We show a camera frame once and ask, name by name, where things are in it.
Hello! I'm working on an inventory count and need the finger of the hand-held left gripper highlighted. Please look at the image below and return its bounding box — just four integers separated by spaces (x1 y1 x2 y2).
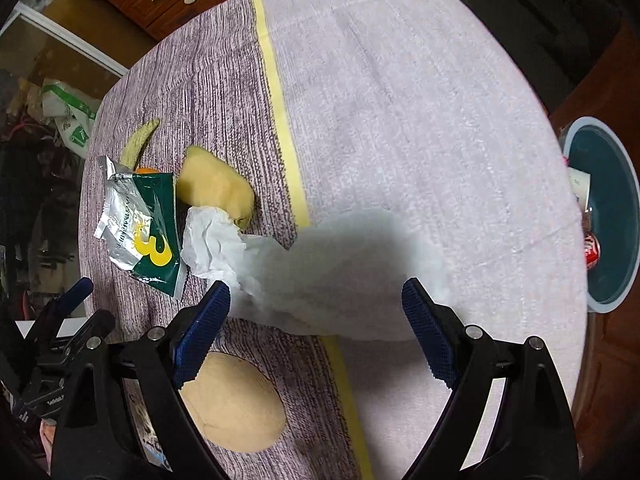
54 309 117 357
30 277 95 347

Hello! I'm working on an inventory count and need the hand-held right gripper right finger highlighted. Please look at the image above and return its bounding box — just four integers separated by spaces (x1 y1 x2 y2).
400 277 586 480

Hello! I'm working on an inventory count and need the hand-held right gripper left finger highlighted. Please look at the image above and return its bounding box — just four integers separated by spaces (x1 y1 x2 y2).
50 280 236 480

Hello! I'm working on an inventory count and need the white tissue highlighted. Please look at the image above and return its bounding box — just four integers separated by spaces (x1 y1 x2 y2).
181 206 451 343

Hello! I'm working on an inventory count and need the blue-grey round waste bin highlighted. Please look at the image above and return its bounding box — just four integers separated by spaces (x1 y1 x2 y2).
560 116 640 315

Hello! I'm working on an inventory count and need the tan round flat piece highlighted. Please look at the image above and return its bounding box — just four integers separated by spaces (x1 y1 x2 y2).
177 351 287 453

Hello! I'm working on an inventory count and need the green and silver snack packet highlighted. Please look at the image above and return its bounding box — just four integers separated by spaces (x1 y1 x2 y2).
94 155 187 297

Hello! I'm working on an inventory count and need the yellow fruit peel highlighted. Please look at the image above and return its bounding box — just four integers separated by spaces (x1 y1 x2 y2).
176 146 257 228

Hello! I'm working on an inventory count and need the yellow-green banana peel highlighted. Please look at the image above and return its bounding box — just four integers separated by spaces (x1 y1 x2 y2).
121 119 162 168

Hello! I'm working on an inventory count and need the red drink can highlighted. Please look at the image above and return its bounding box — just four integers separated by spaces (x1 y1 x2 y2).
582 232 602 267

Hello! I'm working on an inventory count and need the white and green plastic bag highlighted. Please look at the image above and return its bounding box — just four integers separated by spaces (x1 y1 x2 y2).
41 78 101 153

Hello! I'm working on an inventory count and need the white framed glass door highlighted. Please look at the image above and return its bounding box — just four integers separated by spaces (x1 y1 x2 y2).
0 2 131 81

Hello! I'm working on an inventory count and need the brown wooden drawer cabinet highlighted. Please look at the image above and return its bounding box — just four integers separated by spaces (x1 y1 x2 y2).
90 0 266 43

